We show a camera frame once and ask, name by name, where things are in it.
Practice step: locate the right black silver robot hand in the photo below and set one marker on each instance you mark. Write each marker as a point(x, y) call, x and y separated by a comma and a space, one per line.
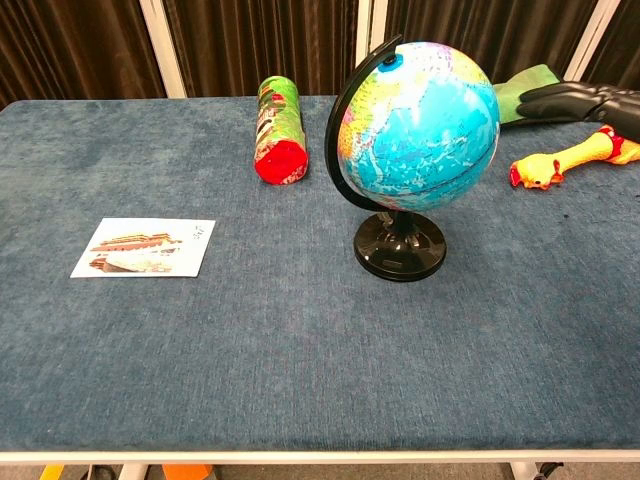
point(560, 102)

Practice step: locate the blue desk globe black stand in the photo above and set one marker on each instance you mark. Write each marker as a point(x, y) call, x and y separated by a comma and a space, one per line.
point(420, 120)

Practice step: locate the green microfiber cloth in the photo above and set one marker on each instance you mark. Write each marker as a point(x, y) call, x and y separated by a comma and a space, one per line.
point(515, 90)

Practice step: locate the yellow rubber chicken toy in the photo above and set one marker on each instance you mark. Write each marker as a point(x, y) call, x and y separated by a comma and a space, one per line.
point(575, 157)

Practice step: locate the green red chips can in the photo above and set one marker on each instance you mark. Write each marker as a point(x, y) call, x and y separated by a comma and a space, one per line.
point(277, 130)

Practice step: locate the brown pleated curtain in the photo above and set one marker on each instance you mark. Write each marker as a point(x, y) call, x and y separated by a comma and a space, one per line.
point(260, 45)

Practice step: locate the blue fabric table mat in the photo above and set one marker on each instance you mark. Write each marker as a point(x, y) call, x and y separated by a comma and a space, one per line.
point(280, 350)

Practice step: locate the white picture postcard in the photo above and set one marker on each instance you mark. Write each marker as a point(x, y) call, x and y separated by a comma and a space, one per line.
point(145, 247)

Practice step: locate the orange object under table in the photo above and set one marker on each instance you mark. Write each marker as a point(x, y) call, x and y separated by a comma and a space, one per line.
point(187, 472)

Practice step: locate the white frame post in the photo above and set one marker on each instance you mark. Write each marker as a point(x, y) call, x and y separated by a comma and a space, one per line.
point(162, 50)
point(370, 25)
point(592, 40)

